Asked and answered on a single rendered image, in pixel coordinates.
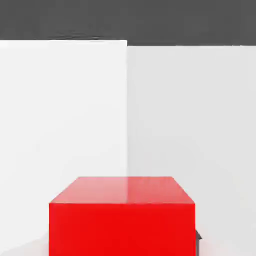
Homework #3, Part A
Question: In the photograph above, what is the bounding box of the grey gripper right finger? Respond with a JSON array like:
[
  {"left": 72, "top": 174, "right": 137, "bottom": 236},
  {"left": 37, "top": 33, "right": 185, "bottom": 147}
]
[{"left": 195, "top": 229, "right": 251, "bottom": 256}]

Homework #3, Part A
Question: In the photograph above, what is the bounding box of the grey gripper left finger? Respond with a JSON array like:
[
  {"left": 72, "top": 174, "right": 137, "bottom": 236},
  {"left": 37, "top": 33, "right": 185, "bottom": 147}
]
[{"left": 0, "top": 232, "right": 50, "bottom": 256}]

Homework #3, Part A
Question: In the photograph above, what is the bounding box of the small red cube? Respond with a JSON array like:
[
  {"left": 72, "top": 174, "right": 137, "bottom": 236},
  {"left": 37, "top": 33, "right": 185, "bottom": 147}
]
[{"left": 48, "top": 176, "right": 196, "bottom": 256}]

